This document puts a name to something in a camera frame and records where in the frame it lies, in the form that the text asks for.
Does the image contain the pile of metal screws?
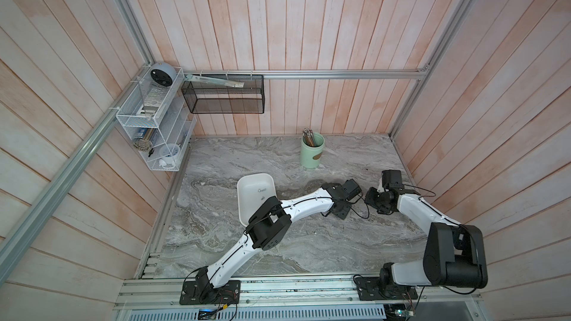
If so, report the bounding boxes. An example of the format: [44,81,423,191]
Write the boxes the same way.
[257,189,269,202]

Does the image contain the white rectangular storage box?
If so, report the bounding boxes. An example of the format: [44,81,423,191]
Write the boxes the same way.
[236,173,277,227]

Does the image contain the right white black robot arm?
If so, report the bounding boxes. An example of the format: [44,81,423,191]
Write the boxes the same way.
[365,169,489,297]

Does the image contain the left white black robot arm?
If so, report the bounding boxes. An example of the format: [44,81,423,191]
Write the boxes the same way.
[194,179,362,303]

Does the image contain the green pen holder cup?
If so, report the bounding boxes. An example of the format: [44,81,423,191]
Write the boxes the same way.
[300,132,325,169]

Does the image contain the pens in green cup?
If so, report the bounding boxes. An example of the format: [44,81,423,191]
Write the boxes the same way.
[303,129,318,147]

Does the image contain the flat packaged item on basket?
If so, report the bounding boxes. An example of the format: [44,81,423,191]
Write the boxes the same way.
[184,74,244,89]

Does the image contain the round grey alarm clock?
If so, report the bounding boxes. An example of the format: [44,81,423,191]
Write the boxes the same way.
[150,62,177,87]

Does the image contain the aluminium front frame rails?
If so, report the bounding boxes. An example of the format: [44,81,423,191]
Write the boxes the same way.
[110,274,492,320]

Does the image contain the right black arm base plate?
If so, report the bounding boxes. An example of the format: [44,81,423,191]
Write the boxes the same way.
[352,274,418,301]

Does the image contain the horizontal aluminium wall rail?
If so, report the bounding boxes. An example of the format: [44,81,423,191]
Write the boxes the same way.
[184,69,428,80]

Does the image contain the black wire mesh basket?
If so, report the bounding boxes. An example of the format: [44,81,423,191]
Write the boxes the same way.
[181,75,266,114]

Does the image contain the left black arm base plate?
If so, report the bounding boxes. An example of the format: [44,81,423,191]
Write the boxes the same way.
[179,280,241,306]

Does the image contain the white wire wall shelf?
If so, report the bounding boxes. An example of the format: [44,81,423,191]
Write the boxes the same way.
[116,65,196,172]

